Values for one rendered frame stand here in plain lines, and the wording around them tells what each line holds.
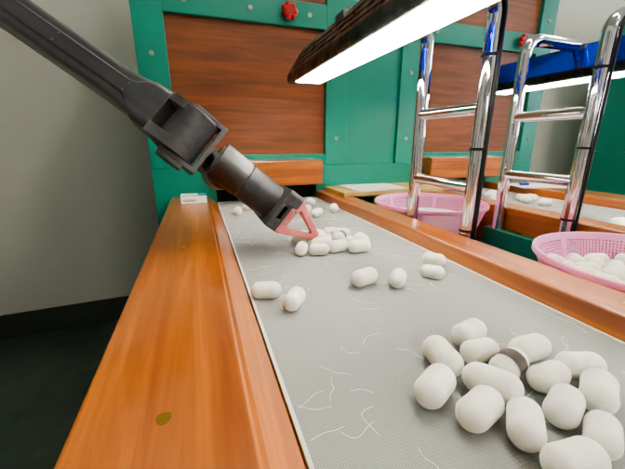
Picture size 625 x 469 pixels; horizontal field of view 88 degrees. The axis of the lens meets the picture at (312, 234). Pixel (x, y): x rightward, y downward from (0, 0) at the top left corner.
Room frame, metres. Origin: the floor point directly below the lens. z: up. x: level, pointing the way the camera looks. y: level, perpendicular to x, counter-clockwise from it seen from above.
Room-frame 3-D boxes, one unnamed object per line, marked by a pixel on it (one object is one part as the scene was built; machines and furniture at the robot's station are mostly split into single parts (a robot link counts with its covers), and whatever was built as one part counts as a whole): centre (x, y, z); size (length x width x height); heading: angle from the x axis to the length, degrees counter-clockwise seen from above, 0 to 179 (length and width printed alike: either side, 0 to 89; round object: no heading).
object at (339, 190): (1.00, -0.22, 0.77); 0.33 x 0.15 x 0.01; 109
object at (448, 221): (0.79, -0.29, 0.72); 0.27 x 0.27 x 0.10
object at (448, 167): (1.16, -0.52, 0.83); 0.30 x 0.06 x 0.07; 109
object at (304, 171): (0.94, 0.12, 0.83); 0.30 x 0.06 x 0.07; 109
